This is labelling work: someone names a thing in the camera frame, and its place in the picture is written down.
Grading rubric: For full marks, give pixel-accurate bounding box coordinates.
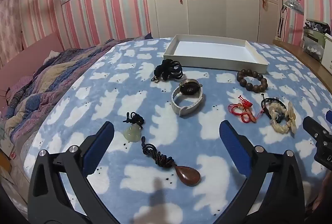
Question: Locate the black hair ties bundle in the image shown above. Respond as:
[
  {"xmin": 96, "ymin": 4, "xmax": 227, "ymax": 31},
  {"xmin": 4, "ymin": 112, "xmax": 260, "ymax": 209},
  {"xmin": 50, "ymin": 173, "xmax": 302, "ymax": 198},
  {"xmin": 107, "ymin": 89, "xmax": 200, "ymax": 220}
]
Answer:
[{"xmin": 152, "ymin": 59, "xmax": 177, "ymax": 83}]

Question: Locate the person's right hand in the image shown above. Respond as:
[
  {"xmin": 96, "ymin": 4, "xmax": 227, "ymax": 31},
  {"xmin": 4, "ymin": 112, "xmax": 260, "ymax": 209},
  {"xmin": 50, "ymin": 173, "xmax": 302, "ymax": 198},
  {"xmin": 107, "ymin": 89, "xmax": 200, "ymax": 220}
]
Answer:
[{"xmin": 306, "ymin": 171, "xmax": 332, "ymax": 224}]

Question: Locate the glass shade desk lamp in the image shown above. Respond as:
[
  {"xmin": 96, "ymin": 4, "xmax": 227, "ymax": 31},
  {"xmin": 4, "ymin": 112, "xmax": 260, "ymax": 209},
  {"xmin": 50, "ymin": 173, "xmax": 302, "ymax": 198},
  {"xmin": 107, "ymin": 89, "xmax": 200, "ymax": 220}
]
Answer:
[{"xmin": 277, "ymin": 0, "xmax": 304, "ymax": 39}]

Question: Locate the black braided leather bracelet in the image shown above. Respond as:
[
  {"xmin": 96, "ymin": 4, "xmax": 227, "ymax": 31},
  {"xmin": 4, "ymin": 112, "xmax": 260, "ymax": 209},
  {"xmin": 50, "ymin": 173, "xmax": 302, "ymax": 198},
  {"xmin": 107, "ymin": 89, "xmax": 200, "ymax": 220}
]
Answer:
[{"xmin": 261, "ymin": 94, "xmax": 287, "ymax": 121}]

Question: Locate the clear storage container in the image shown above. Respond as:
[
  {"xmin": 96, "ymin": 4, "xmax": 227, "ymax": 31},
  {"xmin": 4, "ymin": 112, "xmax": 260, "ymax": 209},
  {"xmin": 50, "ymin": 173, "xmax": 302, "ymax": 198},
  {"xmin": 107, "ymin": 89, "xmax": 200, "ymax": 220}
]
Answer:
[{"xmin": 303, "ymin": 19, "xmax": 332, "ymax": 62}]

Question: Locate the blue polar bear blanket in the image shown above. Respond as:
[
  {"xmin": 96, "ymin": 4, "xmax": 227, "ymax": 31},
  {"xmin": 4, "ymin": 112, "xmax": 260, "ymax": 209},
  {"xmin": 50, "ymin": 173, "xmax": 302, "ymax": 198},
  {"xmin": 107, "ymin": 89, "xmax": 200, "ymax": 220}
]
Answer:
[{"xmin": 23, "ymin": 37, "xmax": 332, "ymax": 224}]

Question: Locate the watch with beige band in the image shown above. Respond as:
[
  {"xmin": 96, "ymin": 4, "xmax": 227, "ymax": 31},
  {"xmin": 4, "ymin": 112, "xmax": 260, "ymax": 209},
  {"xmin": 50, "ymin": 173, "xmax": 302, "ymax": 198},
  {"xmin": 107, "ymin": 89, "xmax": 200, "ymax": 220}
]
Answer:
[{"xmin": 171, "ymin": 79, "xmax": 205, "ymax": 117}]

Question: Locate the cream flower bracelet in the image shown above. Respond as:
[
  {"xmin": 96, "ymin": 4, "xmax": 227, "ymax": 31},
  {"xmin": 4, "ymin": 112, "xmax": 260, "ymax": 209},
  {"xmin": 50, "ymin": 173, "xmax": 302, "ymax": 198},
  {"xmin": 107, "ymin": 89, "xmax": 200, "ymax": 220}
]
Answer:
[{"xmin": 267, "ymin": 102, "xmax": 297, "ymax": 134}]

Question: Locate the brown wooden bead bracelet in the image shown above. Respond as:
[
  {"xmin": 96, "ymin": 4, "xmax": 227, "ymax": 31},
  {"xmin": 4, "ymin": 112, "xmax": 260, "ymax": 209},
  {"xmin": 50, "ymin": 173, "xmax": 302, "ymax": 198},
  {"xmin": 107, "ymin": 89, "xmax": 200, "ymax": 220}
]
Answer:
[{"xmin": 237, "ymin": 69, "xmax": 268, "ymax": 93}]

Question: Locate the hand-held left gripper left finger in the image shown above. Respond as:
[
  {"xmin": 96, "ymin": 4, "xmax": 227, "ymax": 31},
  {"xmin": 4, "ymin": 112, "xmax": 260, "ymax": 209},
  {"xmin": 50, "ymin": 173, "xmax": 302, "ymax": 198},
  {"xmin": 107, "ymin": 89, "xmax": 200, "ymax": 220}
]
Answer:
[{"xmin": 27, "ymin": 121, "xmax": 122, "ymax": 224}]

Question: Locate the red cord charm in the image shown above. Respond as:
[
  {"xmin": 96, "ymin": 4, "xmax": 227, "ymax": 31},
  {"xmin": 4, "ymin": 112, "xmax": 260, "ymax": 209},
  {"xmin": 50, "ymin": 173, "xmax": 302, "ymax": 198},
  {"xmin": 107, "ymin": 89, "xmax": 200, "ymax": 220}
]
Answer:
[{"xmin": 228, "ymin": 95, "xmax": 262, "ymax": 124}]

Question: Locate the wooden desk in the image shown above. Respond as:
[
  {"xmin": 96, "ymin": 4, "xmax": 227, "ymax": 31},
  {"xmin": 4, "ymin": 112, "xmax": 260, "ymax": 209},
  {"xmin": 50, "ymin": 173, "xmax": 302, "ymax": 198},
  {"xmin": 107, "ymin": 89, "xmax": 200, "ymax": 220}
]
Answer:
[{"xmin": 272, "ymin": 39, "xmax": 332, "ymax": 90}]

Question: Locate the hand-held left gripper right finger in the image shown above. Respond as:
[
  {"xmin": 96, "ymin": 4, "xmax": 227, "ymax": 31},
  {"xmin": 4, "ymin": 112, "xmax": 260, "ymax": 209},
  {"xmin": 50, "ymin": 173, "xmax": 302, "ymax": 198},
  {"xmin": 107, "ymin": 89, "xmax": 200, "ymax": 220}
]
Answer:
[{"xmin": 219, "ymin": 120, "xmax": 305, "ymax": 224}]

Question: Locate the pink lace curtain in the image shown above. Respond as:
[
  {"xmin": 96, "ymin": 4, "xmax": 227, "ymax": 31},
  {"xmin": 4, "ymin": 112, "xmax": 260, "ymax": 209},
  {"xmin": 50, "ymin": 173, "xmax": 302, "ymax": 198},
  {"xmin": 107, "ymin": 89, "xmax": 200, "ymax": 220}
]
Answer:
[{"xmin": 0, "ymin": 0, "xmax": 24, "ymax": 69}]

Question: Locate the pink headboard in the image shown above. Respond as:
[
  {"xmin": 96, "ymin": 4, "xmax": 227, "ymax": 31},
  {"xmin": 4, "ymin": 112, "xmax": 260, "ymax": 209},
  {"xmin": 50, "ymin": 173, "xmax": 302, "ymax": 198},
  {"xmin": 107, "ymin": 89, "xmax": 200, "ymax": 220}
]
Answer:
[{"xmin": 0, "ymin": 32, "xmax": 65, "ymax": 100}]

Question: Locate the jade pendant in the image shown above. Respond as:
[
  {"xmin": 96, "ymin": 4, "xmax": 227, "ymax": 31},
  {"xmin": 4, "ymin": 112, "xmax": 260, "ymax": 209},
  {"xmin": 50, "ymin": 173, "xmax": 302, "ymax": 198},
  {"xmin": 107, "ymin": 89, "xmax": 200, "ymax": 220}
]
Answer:
[{"xmin": 123, "ymin": 112, "xmax": 145, "ymax": 141}]

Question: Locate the striped purple quilt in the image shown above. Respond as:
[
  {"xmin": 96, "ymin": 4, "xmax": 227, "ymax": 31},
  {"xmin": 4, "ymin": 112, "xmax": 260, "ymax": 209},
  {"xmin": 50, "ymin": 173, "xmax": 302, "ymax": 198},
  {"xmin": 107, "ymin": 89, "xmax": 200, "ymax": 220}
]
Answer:
[{"xmin": 0, "ymin": 33, "xmax": 153, "ymax": 141}]

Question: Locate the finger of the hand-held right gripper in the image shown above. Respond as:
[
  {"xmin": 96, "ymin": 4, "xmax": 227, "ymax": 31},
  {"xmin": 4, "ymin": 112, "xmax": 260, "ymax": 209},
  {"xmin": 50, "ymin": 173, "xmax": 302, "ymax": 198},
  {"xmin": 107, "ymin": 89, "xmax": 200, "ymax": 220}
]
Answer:
[{"xmin": 303, "ymin": 116, "xmax": 332, "ymax": 142}]

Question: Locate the brown teardrop pendant braided cord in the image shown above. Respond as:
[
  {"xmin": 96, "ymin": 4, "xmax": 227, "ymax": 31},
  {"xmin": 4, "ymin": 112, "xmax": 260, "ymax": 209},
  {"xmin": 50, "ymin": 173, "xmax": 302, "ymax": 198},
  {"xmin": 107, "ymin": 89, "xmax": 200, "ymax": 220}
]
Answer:
[{"xmin": 141, "ymin": 136, "xmax": 201, "ymax": 187}]

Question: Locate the white shallow tray box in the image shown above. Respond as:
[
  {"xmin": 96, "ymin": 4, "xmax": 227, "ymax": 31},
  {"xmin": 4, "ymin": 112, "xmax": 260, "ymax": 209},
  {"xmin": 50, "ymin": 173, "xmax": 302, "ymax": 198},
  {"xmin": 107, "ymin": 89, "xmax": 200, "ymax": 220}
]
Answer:
[{"xmin": 163, "ymin": 34, "xmax": 268, "ymax": 74}]

